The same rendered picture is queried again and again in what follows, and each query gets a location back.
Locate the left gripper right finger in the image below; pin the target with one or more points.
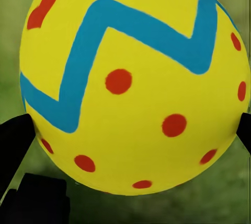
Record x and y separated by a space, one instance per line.
244 130

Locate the easter egg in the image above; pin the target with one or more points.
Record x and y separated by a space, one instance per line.
133 97

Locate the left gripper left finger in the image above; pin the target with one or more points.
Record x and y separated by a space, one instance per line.
16 136

